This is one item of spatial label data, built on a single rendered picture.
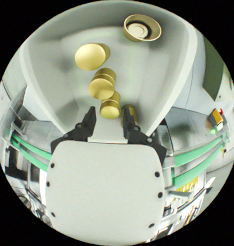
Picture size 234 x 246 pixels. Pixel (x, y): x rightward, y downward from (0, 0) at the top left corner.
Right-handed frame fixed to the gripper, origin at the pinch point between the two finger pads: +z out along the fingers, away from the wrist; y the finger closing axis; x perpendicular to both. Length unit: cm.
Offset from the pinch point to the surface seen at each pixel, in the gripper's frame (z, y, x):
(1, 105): 29, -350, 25
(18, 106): 15, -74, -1
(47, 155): -2.7, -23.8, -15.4
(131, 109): 4.5, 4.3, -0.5
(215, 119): 2.8, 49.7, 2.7
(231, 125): 4, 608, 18
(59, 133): 5.5, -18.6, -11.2
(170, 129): 0.6, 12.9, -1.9
